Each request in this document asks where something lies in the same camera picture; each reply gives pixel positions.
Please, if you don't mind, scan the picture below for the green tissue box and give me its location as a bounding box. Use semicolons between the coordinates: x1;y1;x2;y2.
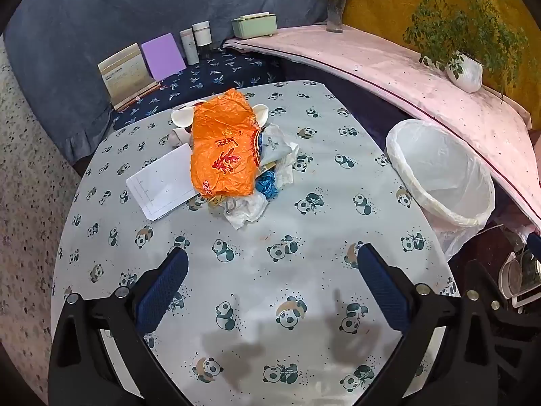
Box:
231;12;278;40

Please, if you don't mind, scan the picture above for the navy palm print cloth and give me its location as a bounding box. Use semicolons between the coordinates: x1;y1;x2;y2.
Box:
112;48;284;132

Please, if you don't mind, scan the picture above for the purple board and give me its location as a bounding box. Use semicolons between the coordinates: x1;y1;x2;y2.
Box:
141;33;187;82

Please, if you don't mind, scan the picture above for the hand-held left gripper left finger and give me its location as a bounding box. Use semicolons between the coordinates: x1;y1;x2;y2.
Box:
48;247;189;406

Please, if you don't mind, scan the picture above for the blue grey blanket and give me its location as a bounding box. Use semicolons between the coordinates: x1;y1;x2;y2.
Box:
4;0;351;163

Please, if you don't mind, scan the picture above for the white tube bottle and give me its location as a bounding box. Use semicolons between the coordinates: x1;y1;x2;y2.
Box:
180;29;199;65

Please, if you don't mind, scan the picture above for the white plastic bag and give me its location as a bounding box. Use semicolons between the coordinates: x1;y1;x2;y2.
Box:
261;123;301;187

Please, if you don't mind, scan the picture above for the panda print tablecloth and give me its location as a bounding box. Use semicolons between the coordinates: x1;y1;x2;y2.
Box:
51;80;461;406

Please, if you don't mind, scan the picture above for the white paper sheet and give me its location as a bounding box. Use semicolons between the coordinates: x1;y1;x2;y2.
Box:
126;143;199;221

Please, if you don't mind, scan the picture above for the orange plastic bag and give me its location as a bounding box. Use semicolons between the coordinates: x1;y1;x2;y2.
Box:
191;90;260;197

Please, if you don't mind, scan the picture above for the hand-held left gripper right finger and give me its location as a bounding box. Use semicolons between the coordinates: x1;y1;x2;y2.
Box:
356;243;525;406

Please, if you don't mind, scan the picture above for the crushed red white paper cup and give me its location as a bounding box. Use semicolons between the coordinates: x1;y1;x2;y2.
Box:
171;108;197;130

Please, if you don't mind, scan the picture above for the white tissue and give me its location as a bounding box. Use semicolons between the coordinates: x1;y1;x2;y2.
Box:
223;195;269;230

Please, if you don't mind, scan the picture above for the blue crumpled wrapper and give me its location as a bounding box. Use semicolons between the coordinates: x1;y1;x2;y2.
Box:
255;173;278;200

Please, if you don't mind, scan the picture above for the yellow cloth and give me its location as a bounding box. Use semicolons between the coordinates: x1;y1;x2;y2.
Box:
342;0;541;130

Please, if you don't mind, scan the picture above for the pink cloth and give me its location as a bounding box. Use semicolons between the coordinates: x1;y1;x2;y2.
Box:
223;23;541;225

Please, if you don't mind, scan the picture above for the beige desk calendar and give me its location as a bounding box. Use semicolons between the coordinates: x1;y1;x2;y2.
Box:
98;43;161;113

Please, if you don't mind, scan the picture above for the green plant in white pot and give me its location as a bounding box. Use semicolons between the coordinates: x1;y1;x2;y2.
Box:
380;0;529;98

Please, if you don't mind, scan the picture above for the trash bin with white liner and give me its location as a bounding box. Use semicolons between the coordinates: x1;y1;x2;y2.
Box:
385;119;496;260

